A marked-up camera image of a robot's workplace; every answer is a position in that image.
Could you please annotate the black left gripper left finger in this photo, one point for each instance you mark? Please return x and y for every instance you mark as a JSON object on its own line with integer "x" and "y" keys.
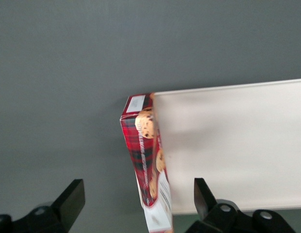
{"x": 65, "y": 206}

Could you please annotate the beige plastic tray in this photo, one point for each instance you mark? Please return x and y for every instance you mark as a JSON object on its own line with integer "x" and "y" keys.
{"x": 232, "y": 145}

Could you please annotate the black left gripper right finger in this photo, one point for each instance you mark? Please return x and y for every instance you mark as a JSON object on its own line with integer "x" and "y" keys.
{"x": 220, "y": 218}

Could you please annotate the red cookie box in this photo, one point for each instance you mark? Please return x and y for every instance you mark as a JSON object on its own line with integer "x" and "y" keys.
{"x": 145, "y": 150}

